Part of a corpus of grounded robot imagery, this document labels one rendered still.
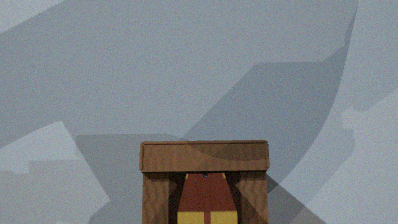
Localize brown wooden slotted block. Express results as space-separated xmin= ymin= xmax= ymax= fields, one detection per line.
xmin=140 ymin=140 xmax=269 ymax=224

